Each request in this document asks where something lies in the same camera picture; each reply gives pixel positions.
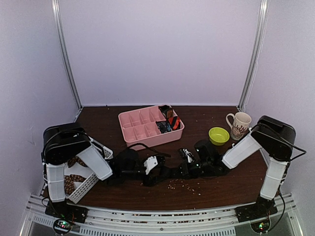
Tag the left aluminium frame post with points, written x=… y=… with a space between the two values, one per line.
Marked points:
x=64 y=52

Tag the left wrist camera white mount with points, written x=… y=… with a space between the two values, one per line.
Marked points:
x=152 y=162

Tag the aluminium front rail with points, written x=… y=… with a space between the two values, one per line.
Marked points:
x=220 y=221

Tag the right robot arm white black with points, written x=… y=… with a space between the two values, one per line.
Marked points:
x=270 y=135

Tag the rolled blue patterned tie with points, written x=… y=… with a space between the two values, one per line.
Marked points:
x=164 y=126

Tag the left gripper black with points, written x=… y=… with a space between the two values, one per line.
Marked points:
x=150 y=181

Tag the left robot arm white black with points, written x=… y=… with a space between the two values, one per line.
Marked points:
x=68 y=144

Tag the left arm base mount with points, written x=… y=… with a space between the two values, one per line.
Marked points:
x=70 y=213

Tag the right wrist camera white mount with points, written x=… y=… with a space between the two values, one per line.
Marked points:
x=186 y=155

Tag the brown patterned necktie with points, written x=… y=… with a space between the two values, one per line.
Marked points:
x=69 y=180

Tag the rolled orange black tie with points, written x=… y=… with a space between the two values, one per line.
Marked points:
x=175 y=122

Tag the aluminium frame post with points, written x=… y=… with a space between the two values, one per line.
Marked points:
x=258 y=41
x=64 y=52

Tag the pink divided organizer tray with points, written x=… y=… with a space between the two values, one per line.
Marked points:
x=139 y=127

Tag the white patterned mug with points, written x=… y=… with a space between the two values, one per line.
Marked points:
x=239 y=124

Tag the right aluminium frame post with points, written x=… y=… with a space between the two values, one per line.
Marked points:
x=258 y=41

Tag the rolled brown tie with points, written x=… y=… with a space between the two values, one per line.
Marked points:
x=167 y=111

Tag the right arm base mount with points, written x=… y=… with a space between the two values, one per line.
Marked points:
x=255 y=211

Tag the black necktie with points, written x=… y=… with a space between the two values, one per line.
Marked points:
x=210 y=171

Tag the white perforated plastic basket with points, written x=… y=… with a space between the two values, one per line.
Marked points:
x=86 y=182

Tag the green plastic bowl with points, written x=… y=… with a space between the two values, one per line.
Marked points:
x=218 y=136

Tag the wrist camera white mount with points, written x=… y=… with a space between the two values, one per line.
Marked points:
x=152 y=162
x=186 y=155

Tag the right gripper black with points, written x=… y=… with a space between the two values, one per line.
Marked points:
x=186 y=171

